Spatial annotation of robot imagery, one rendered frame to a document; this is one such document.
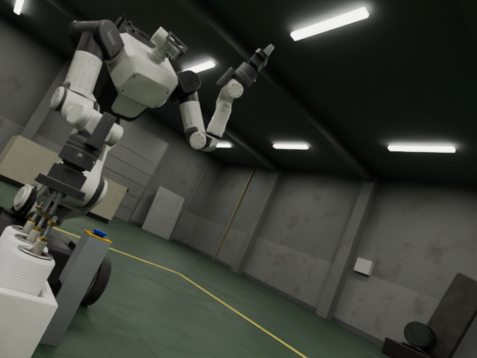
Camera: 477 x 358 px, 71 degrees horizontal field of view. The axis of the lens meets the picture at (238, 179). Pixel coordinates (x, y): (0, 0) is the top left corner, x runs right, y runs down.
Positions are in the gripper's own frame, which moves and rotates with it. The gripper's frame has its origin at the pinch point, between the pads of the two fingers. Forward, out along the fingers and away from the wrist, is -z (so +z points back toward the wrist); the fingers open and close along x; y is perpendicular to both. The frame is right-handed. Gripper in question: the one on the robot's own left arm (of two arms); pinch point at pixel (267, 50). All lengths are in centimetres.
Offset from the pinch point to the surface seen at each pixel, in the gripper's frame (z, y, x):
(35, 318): 99, -19, 76
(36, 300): 96, -17, 76
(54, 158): 236, 240, -425
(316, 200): -64, -213, -848
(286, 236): 73, -222, -869
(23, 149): 250, 274, -396
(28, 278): 95, -12, 75
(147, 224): 378, 129, -1037
